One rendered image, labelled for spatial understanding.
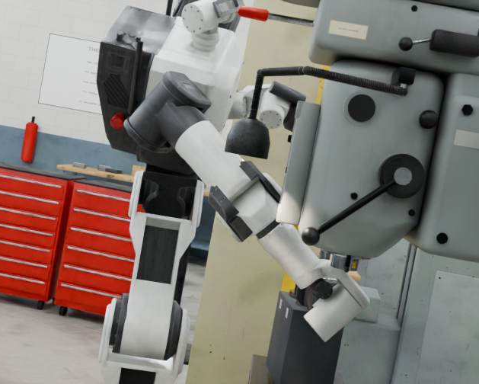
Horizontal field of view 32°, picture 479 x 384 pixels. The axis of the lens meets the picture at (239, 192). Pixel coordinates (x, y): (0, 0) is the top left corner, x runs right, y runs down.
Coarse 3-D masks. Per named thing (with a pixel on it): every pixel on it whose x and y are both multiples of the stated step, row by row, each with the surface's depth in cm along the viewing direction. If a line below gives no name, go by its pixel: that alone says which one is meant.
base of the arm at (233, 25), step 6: (180, 0) 199; (186, 0) 198; (180, 6) 198; (174, 12) 201; (180, 12) 198; (234, 18) 202; (240, 18) 203; (228, 24) 201; (234, 24) 201; (234, 30) 201
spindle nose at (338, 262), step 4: (332, 256) 143; (336, 256) 142; (340, 256) 141; (332, 260) 143; (336, 260) 142; (340, 260) 141; (344, 260) 141; (352, 260) 141; (356, 260) 142; (332, 264) 143; (336, 264) 142; (340, 264) 141; (344, 264) 141; (352, 264) 141; (356, 264) 142; (340, 268) 141; (352, 268) 142; (356, 268) 142
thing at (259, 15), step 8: (240, 8) 152; (248, 8) 151; (256, 8) 151; (264, 8) 152; (240, 16) 152; (248, 16) 152; (256, 16) 151; (264, 16) 151; (272, 16) 151; (280, 16) 151; (288, 16) 152; (304, 24) 152; (312, 24) 151
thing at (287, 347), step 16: (288, 304) 188; (288, 320) 184; (304, 320) 181; (272, 336) 201; (288, 336) 181; (304, 336) 182; (336, 336) 182; (272, 352) 197; (288, 352) 181; (304, 352) 182; (320, 352) 182; (336, 352) 182; (272, 368) 194; (288, 368) 182; (304, 368) 182; (320, 368) 182; (336, 368) 183
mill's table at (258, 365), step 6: (252, 360) 205; (258, 360) 206; (264, 360) 207; (252, 366) 199; (258, 366) 200; (264, 366) 201; (252, 372) 194; (258, 372) 195; (264, 372) 196; (336, 372) 209; (252, 378) 189; (258, 378) 190; (264, 378) 191; (270, 378) 201; (336, 378) 203; (342, 378) 204
